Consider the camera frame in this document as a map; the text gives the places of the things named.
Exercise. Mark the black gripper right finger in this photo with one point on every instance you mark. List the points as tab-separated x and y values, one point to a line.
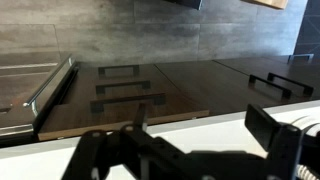
283	153

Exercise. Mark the dark wood cabinet door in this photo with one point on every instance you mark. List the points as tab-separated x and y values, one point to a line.
293	75
206	83

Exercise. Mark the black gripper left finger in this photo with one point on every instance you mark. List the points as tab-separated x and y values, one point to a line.
100	156

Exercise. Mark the white drawer with orange items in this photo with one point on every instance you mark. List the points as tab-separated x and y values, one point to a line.
127	100

